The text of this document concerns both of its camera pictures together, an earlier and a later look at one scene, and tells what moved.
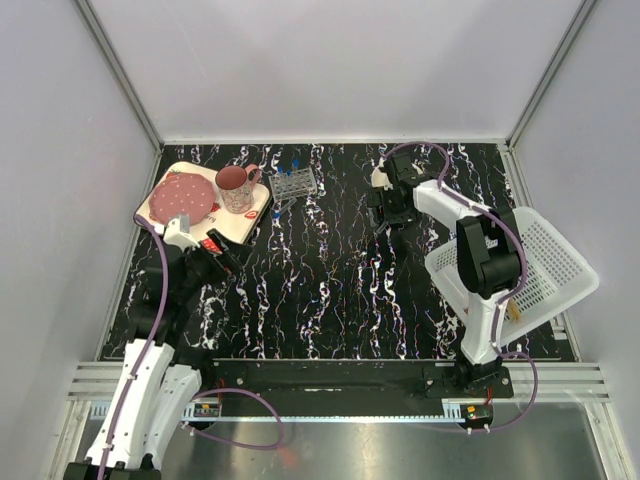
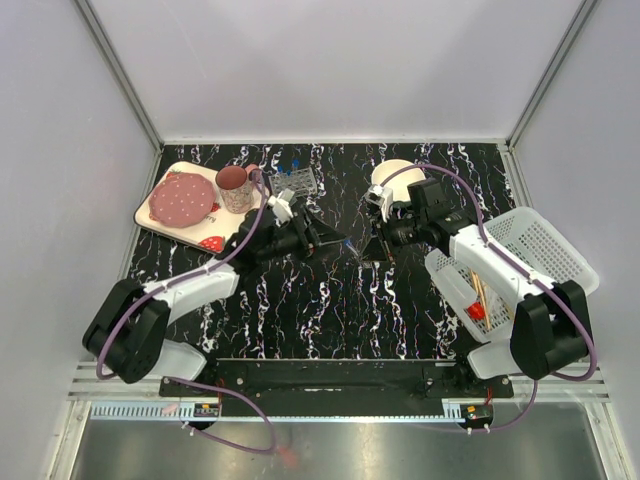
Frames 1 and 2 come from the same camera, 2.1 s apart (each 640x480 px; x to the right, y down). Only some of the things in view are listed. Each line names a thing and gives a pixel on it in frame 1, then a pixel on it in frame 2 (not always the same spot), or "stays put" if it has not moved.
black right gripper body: x=390 y=210 -> x=386 y=239
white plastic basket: x=557 y=275 stays put
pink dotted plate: x=182 y=194 stays put
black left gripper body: x=217 y=268 -> x=310 y=247
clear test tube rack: x=291 y=185 stays put
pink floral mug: x=235 y=188 stays put
